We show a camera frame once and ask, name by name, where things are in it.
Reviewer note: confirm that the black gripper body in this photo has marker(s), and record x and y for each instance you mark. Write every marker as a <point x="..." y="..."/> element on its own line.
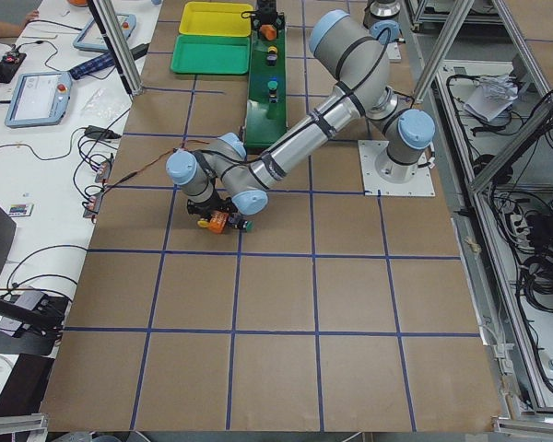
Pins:
<point x="267" y="18"/>
<point x="215" y="203"/>

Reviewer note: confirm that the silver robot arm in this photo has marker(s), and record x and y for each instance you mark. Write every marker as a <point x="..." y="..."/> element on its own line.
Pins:
<point x="219" y="183"/>
<point x="379" y="20"/>

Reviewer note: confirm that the orange cylinder with numbers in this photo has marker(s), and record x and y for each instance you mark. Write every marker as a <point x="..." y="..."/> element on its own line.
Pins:
<point x="218" y="222"/>

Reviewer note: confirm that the yellow plastic tray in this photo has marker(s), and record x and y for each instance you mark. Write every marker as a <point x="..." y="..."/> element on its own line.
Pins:
<point x="216" y="19"/>

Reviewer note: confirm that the green plastic tray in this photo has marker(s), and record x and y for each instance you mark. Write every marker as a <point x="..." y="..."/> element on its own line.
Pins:
<point x="210" y="55"/>

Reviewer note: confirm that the green conveyor belt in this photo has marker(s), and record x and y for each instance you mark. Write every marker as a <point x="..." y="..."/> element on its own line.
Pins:
<point x="265" y="122"/>

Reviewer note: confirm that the black power adapter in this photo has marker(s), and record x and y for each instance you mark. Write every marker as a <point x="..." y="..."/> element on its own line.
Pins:
<point x="99" y="133"/>

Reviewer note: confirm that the lower teach pendant tablet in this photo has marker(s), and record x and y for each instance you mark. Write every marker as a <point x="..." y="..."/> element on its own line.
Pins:
<point x="39" y="99"/>

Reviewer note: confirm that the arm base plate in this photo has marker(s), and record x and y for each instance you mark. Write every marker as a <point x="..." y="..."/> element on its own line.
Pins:
<point x="383" y="177"/>
<point x="393" y="51"/>

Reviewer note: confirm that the aluminium frame post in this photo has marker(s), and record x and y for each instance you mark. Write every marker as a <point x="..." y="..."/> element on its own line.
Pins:
<point x="111" y="31"/>

